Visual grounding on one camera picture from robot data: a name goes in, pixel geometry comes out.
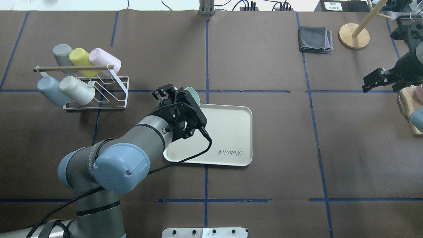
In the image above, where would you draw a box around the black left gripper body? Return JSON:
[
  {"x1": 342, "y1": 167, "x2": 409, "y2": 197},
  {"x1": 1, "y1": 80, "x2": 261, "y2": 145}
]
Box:
[{"x1": 151, "y1": 98, "x2": 208, "y2": 141}]

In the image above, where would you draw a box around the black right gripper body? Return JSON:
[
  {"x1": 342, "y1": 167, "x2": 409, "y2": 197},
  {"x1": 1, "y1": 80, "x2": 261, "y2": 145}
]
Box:
[{"x1": 362, "y1": 17, "x2": 423, "y2": 93}]

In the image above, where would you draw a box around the beige rabbit serving tray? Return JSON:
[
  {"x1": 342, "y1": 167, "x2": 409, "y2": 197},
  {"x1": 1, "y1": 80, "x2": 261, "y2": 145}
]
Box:
[{"x1": 163, "y1": 104, "x2": 253, "y2": 166}]

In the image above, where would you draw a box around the green cup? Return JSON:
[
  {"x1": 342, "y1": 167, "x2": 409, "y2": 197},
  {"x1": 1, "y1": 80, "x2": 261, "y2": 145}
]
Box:
[{"x1": 185, "y1": 87, "x2": 201, "y2": 105}]

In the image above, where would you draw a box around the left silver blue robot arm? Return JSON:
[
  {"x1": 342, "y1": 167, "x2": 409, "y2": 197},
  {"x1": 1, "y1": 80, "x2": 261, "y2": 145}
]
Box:
[{"x1": 1, "y1": 84, "x2": 212, "y2": 238}]

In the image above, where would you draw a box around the pink cup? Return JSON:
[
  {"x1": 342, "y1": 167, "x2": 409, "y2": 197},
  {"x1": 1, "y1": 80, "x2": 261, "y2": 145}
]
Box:
[{"x1": 89, "y1": 47, "x2": 122, "y2": 74}]

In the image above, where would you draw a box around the beige cup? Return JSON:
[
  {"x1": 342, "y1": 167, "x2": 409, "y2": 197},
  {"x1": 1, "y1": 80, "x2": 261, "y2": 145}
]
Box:
[{"x1": 59, "y1": 76, "x2": 96, "y2": 106}]

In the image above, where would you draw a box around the yellow cup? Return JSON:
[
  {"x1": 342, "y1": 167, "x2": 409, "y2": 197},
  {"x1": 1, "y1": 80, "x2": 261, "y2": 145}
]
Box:
[{"x1": 68, "y1": 48, "x2": 99, "y2": 77}]

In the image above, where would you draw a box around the grey cup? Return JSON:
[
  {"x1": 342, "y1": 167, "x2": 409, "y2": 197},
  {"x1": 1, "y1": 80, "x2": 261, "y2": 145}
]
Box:
[{"x1": 53, "y1": 44, "x2": 74, "y2": 67}]

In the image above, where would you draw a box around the blue cup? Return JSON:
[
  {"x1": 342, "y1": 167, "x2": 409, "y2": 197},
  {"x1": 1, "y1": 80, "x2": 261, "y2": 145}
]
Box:
[{"x1": 37, "y1": 76, "x2": 71, "y2": 107}]

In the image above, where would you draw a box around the wooden cutting board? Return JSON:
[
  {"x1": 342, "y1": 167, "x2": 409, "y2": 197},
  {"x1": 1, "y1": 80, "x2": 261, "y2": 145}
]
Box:
[{"x1": 397, "y1": 85, "x2": 423, "y2": 136}]

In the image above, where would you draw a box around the wooden mug tree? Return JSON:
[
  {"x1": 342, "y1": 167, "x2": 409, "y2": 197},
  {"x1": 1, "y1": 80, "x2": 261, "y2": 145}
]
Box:
[{"x1": 338, "y1": 0, "x2": 392, "y2": 49}]

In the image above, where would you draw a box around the folded grey cloth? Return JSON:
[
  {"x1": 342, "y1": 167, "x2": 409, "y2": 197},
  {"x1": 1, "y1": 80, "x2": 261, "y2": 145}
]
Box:
[{"x1": 298, "y1": 26, "x2": 334, "y2": 54}]

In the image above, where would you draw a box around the black label box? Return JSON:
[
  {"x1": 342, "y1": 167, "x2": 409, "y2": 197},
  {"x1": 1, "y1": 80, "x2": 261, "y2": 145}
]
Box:
[{"x1": 314, "y1": 0, "x2": 370, "y2": 13}]

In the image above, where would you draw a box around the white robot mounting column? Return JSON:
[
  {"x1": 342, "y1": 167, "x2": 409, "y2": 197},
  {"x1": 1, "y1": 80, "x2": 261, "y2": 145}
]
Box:
[{"x1": 161, "y1": 227, "x2": 249, "y2": 238}]

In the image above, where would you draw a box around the white wire cup rack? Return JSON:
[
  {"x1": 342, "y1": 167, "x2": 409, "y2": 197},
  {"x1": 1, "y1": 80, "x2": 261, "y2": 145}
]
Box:
[{"x1": 32, "y1": 64, "x2": 130, "y2": 110}]

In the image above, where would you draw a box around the aluminium frame post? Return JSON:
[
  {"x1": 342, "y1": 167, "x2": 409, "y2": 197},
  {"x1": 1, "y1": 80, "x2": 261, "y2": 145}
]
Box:
[{"x1": 198, "y1": 0, "x2": 215, "y2": 16}]

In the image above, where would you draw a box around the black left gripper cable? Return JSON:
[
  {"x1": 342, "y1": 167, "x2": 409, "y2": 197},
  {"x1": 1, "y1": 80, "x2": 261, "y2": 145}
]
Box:
[{"x1": 25, "y1": 127, "x2": 212, "y2": 238}]

